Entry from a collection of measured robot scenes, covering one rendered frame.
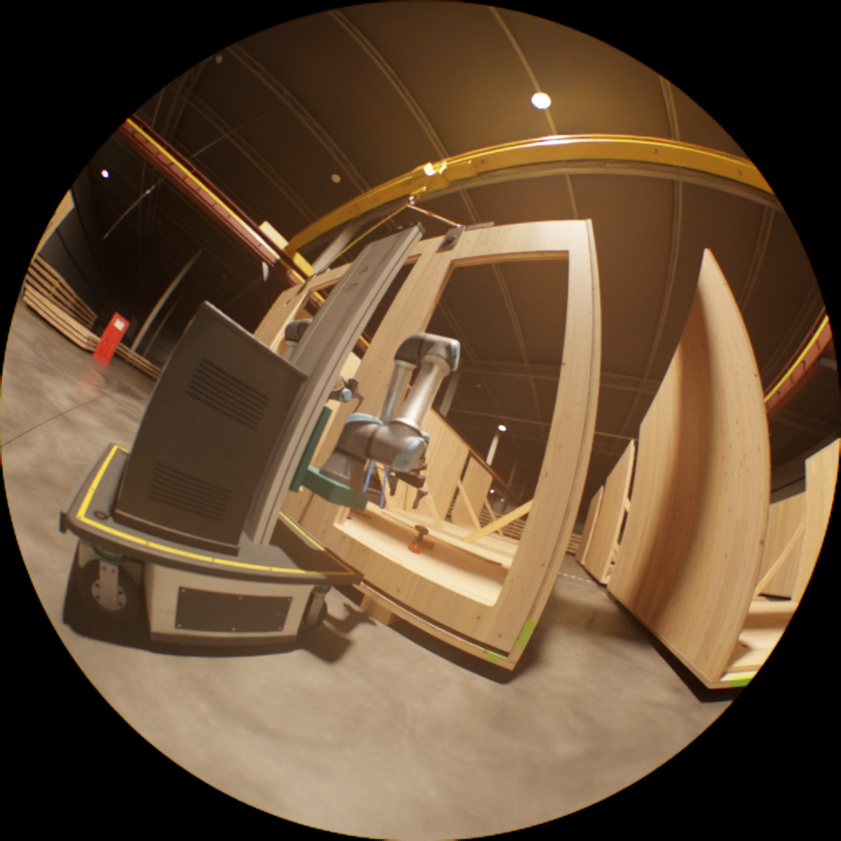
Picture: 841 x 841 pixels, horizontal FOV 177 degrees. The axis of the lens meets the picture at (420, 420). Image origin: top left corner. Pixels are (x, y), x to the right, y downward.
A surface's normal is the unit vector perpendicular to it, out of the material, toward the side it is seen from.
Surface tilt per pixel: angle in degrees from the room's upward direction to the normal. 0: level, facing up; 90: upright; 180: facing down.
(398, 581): 90
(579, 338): 90
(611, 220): 180
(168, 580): 90
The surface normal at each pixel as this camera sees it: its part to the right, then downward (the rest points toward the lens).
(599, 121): -0.35, 0.90
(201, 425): 0.79, 0.14
